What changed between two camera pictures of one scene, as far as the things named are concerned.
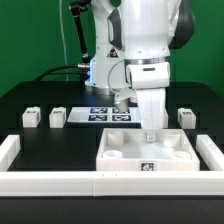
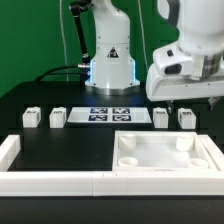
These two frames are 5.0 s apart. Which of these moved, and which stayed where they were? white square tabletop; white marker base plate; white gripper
Moved: white gripper; white square tabletop
Stayed: white marker base plate
